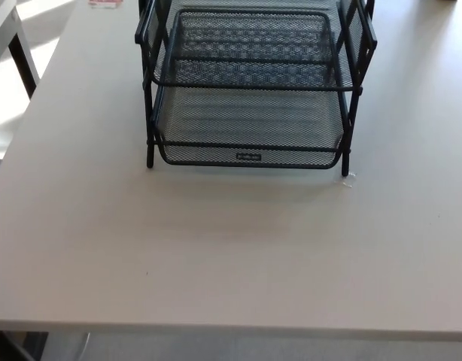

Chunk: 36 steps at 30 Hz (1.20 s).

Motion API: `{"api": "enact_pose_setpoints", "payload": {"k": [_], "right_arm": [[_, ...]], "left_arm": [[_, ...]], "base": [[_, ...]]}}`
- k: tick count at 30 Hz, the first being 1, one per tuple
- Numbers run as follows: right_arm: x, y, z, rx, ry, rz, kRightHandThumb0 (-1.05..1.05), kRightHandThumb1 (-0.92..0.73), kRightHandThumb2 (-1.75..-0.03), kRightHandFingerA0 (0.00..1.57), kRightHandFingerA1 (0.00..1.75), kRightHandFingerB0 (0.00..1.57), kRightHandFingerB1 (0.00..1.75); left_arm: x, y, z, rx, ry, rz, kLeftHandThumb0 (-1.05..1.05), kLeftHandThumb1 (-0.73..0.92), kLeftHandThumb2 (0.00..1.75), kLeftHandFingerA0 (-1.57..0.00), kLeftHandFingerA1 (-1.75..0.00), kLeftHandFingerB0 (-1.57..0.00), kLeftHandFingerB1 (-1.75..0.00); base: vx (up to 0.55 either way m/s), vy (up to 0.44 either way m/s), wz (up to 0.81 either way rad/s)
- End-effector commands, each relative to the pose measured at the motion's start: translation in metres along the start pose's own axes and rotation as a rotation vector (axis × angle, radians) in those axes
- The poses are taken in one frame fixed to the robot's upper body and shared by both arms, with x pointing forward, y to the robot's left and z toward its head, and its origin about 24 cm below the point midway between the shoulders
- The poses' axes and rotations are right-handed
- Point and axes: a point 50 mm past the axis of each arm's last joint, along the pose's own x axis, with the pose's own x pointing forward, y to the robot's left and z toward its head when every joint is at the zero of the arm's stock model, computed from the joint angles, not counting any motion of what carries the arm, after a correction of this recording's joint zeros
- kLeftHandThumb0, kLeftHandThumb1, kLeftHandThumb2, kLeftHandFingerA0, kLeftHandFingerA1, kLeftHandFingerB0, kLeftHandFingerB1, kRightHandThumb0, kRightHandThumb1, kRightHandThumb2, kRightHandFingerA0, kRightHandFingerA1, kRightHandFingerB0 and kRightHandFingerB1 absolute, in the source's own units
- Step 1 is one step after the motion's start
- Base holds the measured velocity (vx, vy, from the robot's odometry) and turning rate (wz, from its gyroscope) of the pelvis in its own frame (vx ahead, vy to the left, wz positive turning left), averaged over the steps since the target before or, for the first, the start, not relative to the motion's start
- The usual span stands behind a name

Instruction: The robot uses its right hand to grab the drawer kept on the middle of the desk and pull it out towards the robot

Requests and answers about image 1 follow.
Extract black metal organizer frame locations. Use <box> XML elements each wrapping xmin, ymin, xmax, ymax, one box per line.
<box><xmin>134</xmin><ymin>0</ymin><xmax>378</xmax><ymax>177</ymax></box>

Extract wide black mesh drawer tray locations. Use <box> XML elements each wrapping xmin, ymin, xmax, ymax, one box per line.
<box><xmin>142</xmin><ymin>14</ymin><xmax>363</xmax><ymax>92</ymax></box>

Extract silver metal desk leg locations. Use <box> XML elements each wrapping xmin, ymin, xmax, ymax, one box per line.
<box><xmin>46</xmin><ymin>332</ymin><xmax>92</xmax><ymax>361</ymax></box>

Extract labelled black mesh tray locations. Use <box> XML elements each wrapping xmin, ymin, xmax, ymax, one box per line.
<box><xmin>152</xmin><ymin>84</ymin><xmax>348</xmax><ymax>168</ymax></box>

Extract dark grey chair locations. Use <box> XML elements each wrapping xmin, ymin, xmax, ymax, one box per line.
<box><xmin>0</xmin><ymin>329</ymin><xmax>50</xmax><ymax>361</ymax></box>

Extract small black mesh tray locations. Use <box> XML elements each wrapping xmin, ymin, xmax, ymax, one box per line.
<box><xmin>166</xmin><ymin>8</ymin><xmax>336</xmax><ymax>65</ymax></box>

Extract white side table black legs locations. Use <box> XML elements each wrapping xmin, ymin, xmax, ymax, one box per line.
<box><xmin>0</xmin><ymin>0</ymin><xmax>42</xmax><ymax>101</ymax></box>

